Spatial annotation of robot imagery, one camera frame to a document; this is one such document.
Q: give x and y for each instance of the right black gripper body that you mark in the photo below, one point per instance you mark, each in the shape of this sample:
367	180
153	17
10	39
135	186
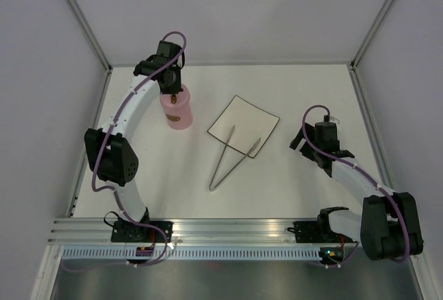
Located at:
309	152

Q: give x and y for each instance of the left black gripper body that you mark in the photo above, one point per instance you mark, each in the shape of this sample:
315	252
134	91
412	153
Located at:
175	86

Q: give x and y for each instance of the metal tongs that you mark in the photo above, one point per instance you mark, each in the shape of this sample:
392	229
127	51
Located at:
229	160

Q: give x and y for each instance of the pink round container lid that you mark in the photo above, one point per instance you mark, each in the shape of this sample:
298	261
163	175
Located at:
177	100

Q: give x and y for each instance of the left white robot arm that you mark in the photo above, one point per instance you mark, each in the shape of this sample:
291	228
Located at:
111	158

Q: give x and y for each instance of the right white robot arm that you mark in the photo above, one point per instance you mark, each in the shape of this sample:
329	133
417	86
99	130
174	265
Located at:
387	227

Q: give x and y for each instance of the pink cylindrical lunch container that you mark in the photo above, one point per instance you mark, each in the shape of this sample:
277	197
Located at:
179	115

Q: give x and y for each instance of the white square plate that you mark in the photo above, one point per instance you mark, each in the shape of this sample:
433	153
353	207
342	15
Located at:
244	127

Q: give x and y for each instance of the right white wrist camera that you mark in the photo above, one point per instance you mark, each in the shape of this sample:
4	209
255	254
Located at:
329	118

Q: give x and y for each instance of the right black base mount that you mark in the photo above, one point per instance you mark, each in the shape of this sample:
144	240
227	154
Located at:
307	231

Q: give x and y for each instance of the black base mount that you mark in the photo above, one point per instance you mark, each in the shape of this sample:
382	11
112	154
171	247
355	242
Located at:
126	232
307	231

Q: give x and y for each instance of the white slotted cable duct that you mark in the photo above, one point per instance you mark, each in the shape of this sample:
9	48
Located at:
196	253

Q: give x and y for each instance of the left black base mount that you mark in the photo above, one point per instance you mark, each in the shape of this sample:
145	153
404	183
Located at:
126	232

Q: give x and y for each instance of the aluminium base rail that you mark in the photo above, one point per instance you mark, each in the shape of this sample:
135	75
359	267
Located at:
186	232

